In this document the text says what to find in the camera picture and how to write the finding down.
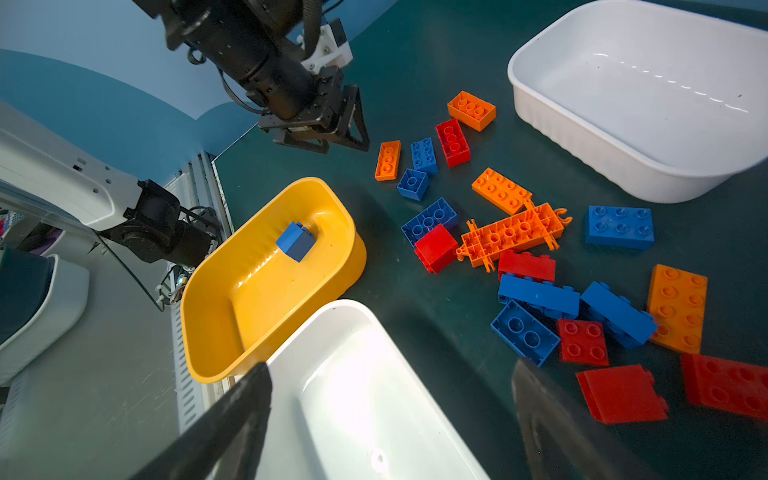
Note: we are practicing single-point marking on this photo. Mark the blue 2x2 open brick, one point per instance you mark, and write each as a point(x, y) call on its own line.
point(525, 334)

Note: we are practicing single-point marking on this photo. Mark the blue long brick right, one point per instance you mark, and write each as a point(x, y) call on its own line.
point(630, 327)

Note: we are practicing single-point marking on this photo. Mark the red cube brick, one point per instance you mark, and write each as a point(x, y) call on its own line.
point(437, 249)

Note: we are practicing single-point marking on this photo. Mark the orange 2x4 plate right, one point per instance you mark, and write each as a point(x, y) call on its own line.
point(677, 301)

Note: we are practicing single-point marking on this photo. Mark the small orange lego brick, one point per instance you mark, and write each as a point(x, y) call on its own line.
point(388, 161)

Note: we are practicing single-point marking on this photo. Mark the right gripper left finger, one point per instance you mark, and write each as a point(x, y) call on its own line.
point(227, 441)

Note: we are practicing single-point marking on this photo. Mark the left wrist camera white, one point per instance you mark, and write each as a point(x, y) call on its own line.
point(333, 48)

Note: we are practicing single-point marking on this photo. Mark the orange lego chassis piece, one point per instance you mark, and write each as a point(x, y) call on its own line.
point(534, 226)

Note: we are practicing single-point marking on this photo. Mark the blue 2x4 brick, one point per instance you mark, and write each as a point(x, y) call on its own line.
point(438, 213)

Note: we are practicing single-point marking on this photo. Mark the blue 2x3 brick far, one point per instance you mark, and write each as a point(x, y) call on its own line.
point(620, 227)

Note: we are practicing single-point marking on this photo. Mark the blue 2x3 lego brick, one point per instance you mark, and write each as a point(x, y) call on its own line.
point(423, 156)

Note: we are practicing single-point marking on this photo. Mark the red sloped brick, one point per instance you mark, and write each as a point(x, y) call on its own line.
point(620, 395)

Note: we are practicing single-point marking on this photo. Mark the small blue 2x2 brick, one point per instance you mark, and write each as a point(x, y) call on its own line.
point(413, 184)

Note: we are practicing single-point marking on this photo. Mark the red 2x2 plate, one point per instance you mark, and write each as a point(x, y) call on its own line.
point(582, 342)

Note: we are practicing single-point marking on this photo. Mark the red 2x4 lego brick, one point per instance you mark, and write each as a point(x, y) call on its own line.
point(453, 143)

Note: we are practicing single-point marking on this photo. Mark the far white plastic bin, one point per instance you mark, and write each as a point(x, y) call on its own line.
point(666, 104)

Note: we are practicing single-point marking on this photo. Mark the orange 2x4 lego brick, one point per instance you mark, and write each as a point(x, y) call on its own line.
point(472, 111)

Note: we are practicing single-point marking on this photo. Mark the red long brick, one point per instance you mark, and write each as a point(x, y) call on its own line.
point(539, 268)

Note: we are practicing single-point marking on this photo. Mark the large red lego plate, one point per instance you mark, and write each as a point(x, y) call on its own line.
point(726, 385)

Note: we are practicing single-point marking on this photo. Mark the yellow plastic bin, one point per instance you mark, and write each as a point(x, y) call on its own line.
point(247, 298)

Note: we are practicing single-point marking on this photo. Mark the white plastic bin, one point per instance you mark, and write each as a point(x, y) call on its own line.
point(666, 104)
point(346, 404)

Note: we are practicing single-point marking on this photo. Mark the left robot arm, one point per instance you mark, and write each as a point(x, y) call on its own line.
point(101, 99)

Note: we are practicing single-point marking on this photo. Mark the near white plastic bin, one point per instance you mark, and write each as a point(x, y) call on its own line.
point(346, 404)

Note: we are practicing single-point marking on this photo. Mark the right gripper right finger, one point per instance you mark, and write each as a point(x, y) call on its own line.
point(561, 439)

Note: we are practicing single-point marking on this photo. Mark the blue long brick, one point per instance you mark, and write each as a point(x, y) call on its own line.
point(552, 301)
point(630, 327)

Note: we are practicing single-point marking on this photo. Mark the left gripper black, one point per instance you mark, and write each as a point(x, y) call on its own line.
point(334, 116)

